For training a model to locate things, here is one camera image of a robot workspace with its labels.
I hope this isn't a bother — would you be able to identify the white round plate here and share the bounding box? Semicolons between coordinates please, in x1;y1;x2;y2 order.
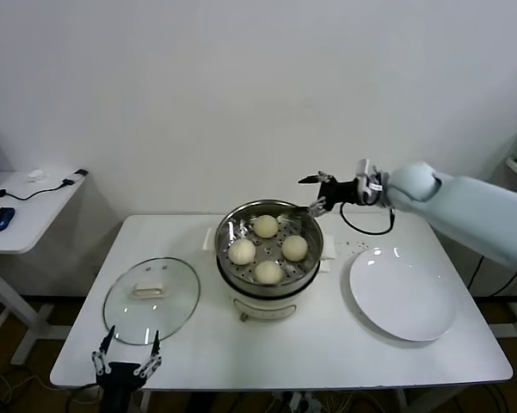
348;246;457;343

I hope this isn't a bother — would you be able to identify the blue computer mouse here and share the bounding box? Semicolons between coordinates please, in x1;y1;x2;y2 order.
0;206;16;234

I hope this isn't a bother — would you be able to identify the perforated steel steamer basket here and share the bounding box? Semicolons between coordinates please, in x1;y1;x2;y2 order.
215;199;323;298

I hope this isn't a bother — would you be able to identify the cream electric cooking pot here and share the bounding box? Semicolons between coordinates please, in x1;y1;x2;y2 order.
202;227;337;323

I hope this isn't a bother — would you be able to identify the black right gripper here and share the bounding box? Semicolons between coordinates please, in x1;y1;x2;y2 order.
290;170;363;219

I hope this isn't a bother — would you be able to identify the white side desk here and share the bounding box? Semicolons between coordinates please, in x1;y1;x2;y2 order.
0;169;90;367

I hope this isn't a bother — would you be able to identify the black cable with adapter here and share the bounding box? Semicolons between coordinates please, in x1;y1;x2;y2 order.
0;169;89;201

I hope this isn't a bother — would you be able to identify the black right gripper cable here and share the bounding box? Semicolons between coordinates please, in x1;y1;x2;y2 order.
338;200;397;237

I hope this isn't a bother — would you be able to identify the black power cable with plug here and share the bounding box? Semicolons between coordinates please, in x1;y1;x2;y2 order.
467;253;517;299

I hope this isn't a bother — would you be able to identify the white power strip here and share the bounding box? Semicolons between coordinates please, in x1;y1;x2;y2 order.
283;390;323;413

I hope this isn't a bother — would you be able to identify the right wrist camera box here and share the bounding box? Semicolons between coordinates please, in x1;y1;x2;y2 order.
354;158;391;204

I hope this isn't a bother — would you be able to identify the glass lid with cream handle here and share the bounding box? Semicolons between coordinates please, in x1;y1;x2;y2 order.
102;256;201;346

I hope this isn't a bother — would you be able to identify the white steamed baozi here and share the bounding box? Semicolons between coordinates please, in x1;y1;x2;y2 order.
227;239;256;266
253;214;280;239
280;235;309;262
254;260;284;286

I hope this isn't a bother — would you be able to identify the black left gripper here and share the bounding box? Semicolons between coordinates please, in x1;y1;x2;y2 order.
90;324;163;413

